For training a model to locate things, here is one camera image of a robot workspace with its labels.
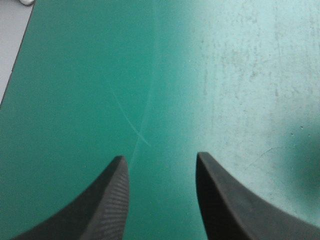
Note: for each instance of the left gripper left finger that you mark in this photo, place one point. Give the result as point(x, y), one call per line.
point(105, 207)

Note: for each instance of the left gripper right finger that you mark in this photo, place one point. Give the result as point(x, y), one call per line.
point(232, 212)

